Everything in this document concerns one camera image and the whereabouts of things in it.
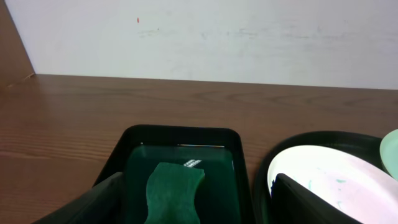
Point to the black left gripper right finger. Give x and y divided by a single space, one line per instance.
294 204

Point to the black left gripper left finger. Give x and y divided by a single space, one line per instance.
104 203

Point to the green scouring sponge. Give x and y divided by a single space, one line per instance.
170 194

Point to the white plate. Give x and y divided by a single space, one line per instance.
348 183

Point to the mint green plate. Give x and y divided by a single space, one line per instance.
389 153

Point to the black rectangular tray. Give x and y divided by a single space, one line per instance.
223 196

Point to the black round tray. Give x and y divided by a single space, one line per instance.
364 146

